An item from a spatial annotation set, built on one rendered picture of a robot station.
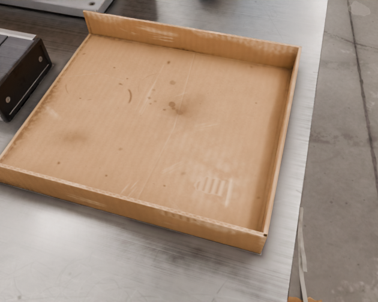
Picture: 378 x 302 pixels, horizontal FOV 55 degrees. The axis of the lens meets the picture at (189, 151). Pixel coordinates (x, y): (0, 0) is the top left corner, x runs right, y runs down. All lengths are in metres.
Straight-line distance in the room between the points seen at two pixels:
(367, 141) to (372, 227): 0.38
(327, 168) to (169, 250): 1.16
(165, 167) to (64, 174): 0.11
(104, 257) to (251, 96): 0.26
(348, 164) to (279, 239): 1.15
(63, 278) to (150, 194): 0.11
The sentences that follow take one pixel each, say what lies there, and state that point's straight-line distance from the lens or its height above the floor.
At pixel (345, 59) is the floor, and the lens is 1.92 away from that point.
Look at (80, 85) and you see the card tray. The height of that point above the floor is 0.83.
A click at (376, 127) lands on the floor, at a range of 1.66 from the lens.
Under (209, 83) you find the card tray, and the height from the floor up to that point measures 0.83.
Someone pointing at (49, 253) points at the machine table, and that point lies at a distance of 0.38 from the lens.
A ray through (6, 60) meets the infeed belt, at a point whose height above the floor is 0.88.
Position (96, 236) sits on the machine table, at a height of 0.83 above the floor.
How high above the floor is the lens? 1.16
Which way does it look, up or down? 55 degrees down
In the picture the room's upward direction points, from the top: 2 degrees counter-clockwise
